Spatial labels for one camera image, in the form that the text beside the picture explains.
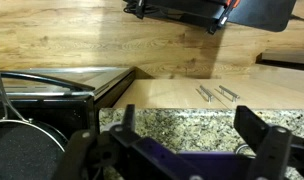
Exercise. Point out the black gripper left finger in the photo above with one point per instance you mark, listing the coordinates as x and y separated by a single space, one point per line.
124 133

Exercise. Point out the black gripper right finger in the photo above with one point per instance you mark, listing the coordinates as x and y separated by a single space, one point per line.
254 131

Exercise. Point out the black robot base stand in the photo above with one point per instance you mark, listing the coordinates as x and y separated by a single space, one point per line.
270 15

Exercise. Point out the lower wooden cabinet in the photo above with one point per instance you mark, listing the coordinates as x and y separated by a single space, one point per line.
262 87

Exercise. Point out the black electric stove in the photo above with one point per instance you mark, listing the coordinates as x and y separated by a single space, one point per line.
68 99

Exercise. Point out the silver cabinet handle right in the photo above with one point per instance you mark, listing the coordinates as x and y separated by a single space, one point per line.
224 91

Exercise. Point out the silver cabinet handle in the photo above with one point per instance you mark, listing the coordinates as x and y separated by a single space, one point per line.
206 93
224 91

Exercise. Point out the silver cabinet handle left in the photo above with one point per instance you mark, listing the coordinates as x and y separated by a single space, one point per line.
206 93

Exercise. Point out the black frying pan with handle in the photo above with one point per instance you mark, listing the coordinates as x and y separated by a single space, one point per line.
29 149

